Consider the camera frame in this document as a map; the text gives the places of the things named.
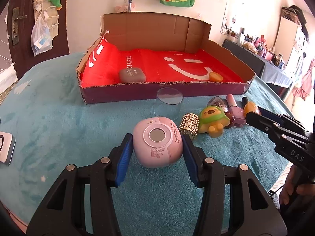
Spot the pink nail polish bottle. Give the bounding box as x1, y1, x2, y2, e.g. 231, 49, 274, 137
226, 94, 246, 127

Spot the black nail polish bottle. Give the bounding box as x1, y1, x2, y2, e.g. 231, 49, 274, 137
242, 96, 249, 108

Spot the orange round soap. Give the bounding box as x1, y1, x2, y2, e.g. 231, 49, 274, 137
209, 71, 223, 82
244, 101, 260, 116

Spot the gold studded cylinder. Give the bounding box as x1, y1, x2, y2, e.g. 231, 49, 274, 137
179, 113, 200, 141

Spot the clear glass cup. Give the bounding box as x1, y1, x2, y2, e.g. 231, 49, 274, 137
153, 87, 184, 120

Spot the pink round mirror case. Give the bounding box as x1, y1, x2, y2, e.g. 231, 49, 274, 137
133, 117, 183, 168

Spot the person's right hand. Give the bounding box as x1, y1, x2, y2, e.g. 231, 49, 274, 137
279, 165, 315, 205

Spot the pink hanging garment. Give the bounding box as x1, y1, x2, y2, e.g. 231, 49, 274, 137
293, 59, 314, 101

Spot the dark red ball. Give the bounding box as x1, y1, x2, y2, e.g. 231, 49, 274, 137
224, 112, 235, 128

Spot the black side table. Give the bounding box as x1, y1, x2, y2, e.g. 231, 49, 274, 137
222, 39, 293, 101

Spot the yellow green duck toy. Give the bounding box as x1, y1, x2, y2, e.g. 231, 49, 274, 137
198, 105, 231, 138

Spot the silver glitter ball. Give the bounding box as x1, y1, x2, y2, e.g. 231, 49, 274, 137
207, 96, 228, 112

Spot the white wardrobe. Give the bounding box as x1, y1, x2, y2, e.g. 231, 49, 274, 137
274, 5, 309, 65

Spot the white square charger device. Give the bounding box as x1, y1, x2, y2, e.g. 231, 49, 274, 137
0, 132, 16, 166

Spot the teal fleece blanket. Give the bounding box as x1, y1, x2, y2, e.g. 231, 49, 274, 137
0, 52, 295, 234

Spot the red Miniso bag liner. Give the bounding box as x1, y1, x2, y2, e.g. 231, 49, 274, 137
79, 38, 243, 88

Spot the cardboard tray box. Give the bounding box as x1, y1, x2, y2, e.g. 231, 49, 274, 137
76, 12, 256, 104

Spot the dark brown door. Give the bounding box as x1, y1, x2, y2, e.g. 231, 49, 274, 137
7, 0, 69, 79

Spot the white plastic bag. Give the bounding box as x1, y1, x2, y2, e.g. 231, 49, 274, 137
31, 15, 53, 56

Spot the pink pig plush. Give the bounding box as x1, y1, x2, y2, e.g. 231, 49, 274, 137
114, 4, 135, 13

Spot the beige hanging organizer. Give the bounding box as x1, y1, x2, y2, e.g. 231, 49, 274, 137
33, 0, 59, 39

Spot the door handle plate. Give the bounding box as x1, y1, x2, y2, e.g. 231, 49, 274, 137
12, 7, 27, 45

